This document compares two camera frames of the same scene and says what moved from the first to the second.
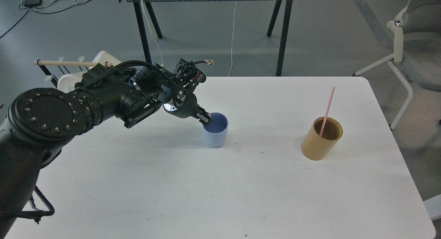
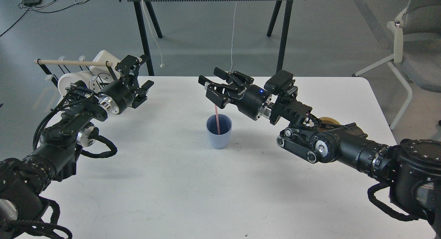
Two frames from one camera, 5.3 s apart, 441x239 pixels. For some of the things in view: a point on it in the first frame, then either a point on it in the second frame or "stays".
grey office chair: (417, 46) stays
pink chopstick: (327, 112) → (217, 119)
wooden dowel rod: (50, 62) stays
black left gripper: (184, 104) → (120, 92)
